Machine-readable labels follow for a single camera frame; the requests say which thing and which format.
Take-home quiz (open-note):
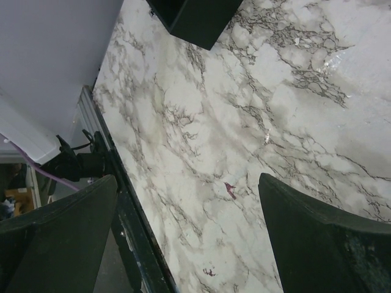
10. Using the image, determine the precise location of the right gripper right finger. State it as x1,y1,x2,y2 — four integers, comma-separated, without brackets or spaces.
258,173,390,292

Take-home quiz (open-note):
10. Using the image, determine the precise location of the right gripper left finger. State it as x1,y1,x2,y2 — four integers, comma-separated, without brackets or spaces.
1,175,117,292

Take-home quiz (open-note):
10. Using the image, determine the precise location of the black display box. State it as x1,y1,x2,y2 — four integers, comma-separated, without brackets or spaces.
147,0,243,50

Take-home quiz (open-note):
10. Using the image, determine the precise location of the black mounting rail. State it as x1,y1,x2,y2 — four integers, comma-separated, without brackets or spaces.
82,85,178,293

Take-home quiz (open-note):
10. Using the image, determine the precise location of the aluminium extrusion rail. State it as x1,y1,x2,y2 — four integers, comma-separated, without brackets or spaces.
77,86,104,135

